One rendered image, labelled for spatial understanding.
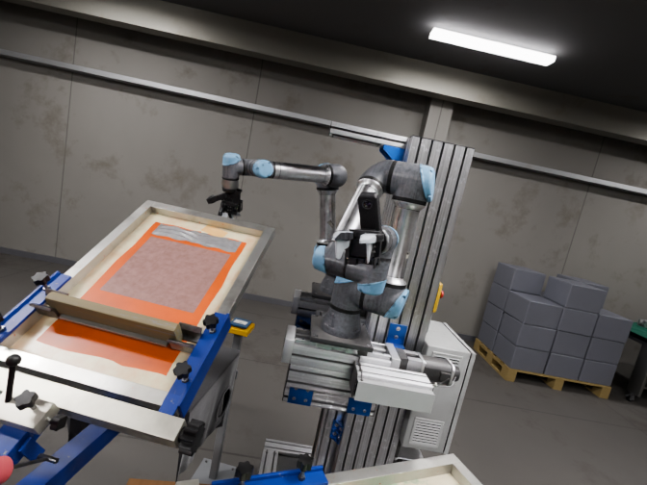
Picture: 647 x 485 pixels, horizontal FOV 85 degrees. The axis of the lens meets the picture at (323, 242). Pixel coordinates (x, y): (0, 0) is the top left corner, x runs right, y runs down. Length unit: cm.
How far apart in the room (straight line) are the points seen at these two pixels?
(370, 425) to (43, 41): 591
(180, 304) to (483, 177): 476
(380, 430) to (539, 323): 339
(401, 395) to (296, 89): 438
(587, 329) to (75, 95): 702
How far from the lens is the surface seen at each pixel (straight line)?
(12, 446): 109
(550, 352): 509
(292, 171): 157
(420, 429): 172
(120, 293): 138
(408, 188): 118
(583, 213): 627
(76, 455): 130
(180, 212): 162
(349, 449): 179
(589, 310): 514
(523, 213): 577
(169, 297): 131
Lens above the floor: 176
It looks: 8 degrees down
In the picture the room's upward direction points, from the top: 12 degrees clockwise
